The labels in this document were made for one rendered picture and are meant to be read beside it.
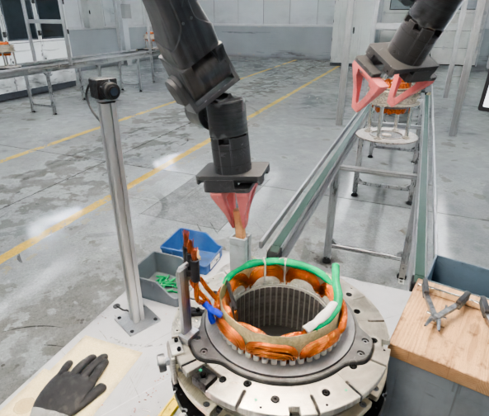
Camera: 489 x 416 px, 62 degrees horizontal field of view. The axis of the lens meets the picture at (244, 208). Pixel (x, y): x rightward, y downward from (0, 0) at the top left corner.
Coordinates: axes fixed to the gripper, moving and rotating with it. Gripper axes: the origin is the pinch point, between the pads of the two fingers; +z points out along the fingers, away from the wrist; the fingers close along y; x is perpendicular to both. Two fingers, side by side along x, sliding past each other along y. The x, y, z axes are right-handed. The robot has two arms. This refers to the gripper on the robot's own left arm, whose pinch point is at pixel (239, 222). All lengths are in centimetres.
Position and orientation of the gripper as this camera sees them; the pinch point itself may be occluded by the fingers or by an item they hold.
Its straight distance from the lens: 65.8
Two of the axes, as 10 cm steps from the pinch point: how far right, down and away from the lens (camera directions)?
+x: -2.6, 4.3, -8.7
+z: 1.0, 9.0, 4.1
